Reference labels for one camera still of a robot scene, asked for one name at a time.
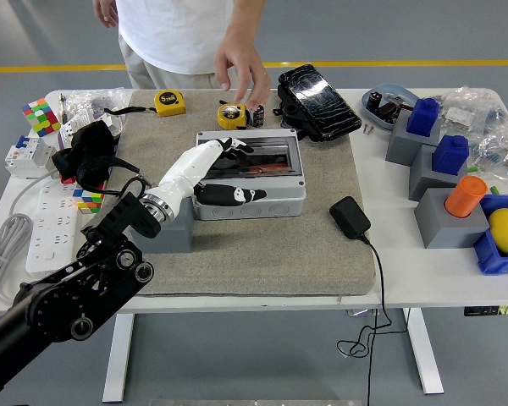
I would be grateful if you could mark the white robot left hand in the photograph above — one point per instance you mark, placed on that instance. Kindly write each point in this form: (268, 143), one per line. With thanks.
(186, 173)

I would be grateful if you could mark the person's right hand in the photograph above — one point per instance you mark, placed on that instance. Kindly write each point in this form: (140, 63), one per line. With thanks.
(106, 10)

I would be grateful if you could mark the person's left hand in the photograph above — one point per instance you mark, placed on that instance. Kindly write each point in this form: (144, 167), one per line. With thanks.
(243, 59)

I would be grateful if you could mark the smoked transparent box lid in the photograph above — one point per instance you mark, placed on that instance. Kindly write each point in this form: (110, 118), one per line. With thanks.
(271, 148)

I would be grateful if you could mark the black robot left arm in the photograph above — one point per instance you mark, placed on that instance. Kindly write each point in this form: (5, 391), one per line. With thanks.
(67, 296)

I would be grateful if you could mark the person's left forearm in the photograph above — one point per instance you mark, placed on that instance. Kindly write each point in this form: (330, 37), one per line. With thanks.
(247, 19)

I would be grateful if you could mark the grey plastic junction box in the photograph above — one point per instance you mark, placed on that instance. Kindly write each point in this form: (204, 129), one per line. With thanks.
(250, 209)

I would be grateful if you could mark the yellow tape measure chrome face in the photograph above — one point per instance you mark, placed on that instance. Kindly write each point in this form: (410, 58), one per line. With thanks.
(233, 116)

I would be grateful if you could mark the grey block with round hole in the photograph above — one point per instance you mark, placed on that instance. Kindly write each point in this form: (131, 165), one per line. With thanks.
(178, 237)
(444, 228)

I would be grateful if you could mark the yellow tape measure black label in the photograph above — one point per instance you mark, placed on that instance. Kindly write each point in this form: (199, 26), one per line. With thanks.
(169, 103)

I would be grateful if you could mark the person torso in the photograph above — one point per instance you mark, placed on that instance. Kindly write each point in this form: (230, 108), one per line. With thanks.
(173, 38)

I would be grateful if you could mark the black cracked case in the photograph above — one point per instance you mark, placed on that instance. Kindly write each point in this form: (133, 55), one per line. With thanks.
(321, 105)

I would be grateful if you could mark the small colourful puzzle cube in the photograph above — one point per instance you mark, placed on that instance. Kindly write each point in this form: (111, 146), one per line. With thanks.
(89, 203)

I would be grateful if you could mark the black cloth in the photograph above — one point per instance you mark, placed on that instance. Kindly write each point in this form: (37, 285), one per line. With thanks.
(89, 144)

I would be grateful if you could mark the silver pen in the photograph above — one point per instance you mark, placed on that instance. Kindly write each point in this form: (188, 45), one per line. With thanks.
(62, 108)

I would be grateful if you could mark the grey-brown mat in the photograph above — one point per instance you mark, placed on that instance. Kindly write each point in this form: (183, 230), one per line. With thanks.
(258, 262)

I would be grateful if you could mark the large colourful puzzle cube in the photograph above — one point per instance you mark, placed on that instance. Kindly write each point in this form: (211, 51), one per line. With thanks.
(40, 117)

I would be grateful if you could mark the small black capacitor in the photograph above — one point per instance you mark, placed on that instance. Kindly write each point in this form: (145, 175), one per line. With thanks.
(374, 99)

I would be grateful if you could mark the light blue dish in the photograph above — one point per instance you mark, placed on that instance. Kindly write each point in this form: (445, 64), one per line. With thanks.
(372, 113)

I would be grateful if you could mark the white power strip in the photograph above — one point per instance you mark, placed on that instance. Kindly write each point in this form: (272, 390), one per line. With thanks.
(51, 237)

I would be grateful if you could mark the brown electronic components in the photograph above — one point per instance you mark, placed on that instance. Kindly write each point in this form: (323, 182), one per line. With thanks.
(389, 111)

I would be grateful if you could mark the white circuit breaker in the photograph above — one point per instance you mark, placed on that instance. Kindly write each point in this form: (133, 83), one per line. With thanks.
(25, 158)

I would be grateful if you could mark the black power adapter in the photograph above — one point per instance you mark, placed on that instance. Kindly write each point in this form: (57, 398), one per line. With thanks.
(349, 217)

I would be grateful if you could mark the grey block with square hole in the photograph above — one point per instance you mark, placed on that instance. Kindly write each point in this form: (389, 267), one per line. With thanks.
(423, 177)
(400, 144)

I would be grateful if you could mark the blue square peg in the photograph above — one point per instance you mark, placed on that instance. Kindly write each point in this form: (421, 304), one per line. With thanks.
(448, 156)
(423, 120)

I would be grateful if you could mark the white table leg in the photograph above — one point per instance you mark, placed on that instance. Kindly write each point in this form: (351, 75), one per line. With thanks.
(118, 359)
(425, 355)

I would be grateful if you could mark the clear bag of parts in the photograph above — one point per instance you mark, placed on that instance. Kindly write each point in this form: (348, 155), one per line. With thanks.
(470, 110)
(504, 152)

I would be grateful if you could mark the blue plastic bin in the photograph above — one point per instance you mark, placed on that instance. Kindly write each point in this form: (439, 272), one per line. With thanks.
(491, 254)

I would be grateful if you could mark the black table control panel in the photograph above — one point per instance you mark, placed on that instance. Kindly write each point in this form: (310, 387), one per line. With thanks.
(491, 311)

